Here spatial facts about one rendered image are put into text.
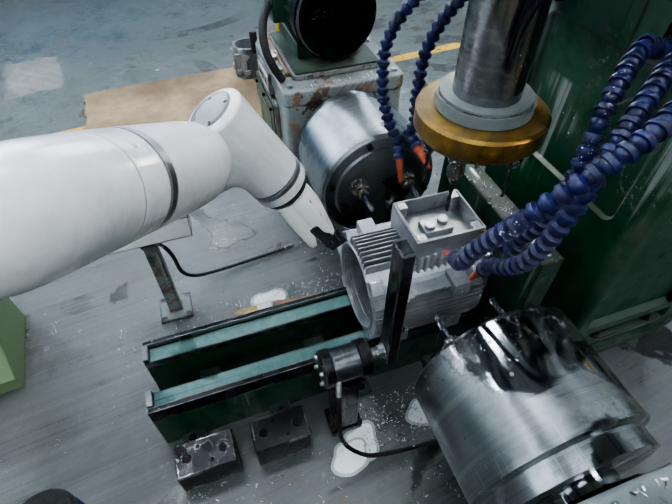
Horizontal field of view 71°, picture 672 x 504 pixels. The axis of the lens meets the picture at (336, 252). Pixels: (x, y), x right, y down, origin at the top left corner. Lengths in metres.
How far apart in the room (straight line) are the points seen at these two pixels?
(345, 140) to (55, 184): 0.68
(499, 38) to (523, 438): 0.45
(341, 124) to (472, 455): 0.64
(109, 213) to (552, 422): 0.49
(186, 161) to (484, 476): 0.47
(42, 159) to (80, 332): 0.87
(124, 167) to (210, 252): 0.87
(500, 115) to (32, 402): 0.97
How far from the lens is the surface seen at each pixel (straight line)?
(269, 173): 0.63
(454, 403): 0.64
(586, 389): 0.63
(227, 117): 0.58
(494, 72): 0.62
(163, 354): 0.92
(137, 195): 0.36
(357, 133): 0.93
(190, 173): 0.42
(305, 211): 0.68
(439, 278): 0.80
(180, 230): 0.92
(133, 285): 1.20
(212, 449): 0.88
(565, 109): 0.86
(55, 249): 0.31
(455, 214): 0.84
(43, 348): 1.18
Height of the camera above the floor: 1.67
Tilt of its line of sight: 47 degrees down
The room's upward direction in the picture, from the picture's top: straight up
